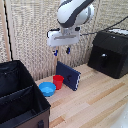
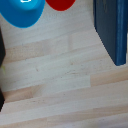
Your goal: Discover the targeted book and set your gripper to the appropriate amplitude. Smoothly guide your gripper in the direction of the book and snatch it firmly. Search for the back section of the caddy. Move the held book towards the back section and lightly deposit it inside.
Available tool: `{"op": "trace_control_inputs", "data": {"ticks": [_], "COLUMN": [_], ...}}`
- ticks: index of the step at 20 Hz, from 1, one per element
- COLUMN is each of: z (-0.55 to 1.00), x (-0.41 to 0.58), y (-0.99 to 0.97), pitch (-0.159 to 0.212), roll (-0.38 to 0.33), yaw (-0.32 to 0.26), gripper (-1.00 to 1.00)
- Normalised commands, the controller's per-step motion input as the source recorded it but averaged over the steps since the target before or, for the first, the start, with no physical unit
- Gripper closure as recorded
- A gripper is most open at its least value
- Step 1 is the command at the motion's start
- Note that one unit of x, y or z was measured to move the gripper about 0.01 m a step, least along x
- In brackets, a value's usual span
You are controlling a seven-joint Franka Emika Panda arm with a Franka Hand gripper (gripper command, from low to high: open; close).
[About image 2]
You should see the red plastic cup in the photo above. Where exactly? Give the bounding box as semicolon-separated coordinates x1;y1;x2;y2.
45;0;77;12

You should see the blue plastic bowl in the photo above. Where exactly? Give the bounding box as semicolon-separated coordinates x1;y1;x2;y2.
0;0;46;29

